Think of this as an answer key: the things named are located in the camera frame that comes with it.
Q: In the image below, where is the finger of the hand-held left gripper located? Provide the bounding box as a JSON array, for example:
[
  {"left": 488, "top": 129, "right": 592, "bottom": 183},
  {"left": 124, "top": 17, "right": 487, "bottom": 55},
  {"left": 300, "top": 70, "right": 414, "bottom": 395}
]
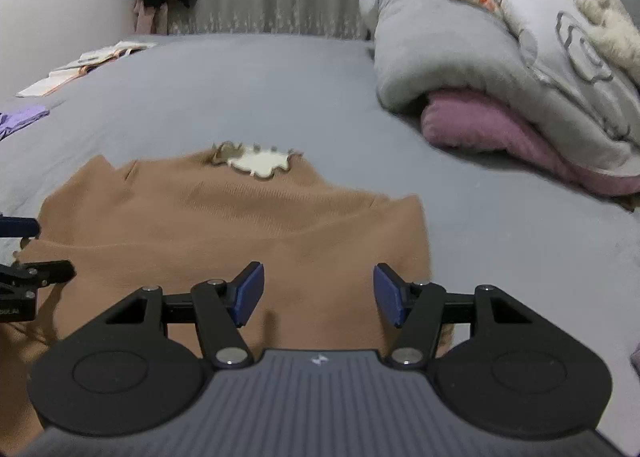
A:
[
  {"left": 0, "top": 216, "right": 41, "bottom": 239},
  {"left": 0, "top": 259, "right": 77, "bottom": 288}
]

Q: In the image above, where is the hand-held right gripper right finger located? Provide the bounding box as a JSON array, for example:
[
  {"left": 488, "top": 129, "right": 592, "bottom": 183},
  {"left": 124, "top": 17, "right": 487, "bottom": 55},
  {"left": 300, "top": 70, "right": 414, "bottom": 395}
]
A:
[{"left": 372, "top": 262, "right": 536, "bottom": 369}]

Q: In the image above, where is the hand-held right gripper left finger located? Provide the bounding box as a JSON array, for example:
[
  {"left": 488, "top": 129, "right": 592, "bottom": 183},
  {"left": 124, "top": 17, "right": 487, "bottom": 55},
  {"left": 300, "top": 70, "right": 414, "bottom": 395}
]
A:
[{"left": 104, "top": 261, "right": 266, "bottom": 369}]

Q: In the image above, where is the brown ribbed sweater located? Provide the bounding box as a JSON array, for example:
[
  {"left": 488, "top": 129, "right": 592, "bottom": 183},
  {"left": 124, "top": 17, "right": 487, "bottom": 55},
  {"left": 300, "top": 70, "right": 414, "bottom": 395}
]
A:
[{"left": 0, "top": 140, "right": 433, "bottom": 438}]

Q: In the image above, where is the purple garment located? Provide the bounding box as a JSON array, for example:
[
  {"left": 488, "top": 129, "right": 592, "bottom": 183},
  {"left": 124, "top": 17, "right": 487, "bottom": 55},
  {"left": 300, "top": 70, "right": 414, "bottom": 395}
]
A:
[{"left": 0, "top": 104, "right": 51, "bottom": 140}]

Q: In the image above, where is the open book with orange edge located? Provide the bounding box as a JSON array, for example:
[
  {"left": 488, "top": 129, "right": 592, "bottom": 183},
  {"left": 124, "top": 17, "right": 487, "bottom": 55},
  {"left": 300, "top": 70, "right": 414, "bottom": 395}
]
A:
[{"left": 16, "top": 71, "right": 83, "bottom": 98}]

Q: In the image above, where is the pink blanket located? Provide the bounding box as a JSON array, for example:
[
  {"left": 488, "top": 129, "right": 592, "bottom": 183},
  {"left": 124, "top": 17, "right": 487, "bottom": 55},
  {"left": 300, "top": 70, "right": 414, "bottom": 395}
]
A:
[{"left": 420, "top": 90, "right": 640, "bottom": 198}]

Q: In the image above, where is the open white book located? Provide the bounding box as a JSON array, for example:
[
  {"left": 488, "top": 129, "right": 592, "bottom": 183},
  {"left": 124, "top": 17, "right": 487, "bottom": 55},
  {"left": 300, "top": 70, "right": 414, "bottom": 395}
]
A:
[{"left": 50, "top": 40, "right": 157, "bottom": 73}]

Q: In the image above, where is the grey bed blanket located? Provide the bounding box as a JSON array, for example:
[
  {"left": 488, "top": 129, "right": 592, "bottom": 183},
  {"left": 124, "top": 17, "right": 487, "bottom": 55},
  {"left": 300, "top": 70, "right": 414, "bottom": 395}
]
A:
[{"left": 0, "top": 32, "right": 640, "bottom": 457}]

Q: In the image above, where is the pink hanging garment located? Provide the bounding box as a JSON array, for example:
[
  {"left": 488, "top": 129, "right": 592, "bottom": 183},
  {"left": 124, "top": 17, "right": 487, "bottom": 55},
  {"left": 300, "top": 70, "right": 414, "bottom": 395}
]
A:
[{"left": 132, "top": 0, "right": 169, "bottom": 35}]

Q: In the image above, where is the grey folded duvet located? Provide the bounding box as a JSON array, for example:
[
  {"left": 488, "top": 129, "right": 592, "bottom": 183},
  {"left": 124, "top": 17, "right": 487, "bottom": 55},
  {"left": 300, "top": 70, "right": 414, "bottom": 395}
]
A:
[{"left": 359, "top": 0, "right": 640, "bottom": 178}]

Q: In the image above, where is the light grey printed pillow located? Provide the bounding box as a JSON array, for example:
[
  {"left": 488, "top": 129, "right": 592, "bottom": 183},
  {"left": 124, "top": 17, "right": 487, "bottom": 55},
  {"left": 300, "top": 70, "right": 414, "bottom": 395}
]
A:
[{"left": 450, "top": 0, "right": 640, "bottom": 138}]

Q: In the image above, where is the cream plush toy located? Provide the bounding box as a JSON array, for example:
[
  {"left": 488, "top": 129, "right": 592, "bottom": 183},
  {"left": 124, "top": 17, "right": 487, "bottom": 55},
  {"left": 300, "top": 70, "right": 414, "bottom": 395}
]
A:
[{"left": 571, "top": 0, "right": 640, "bottom": 73}]

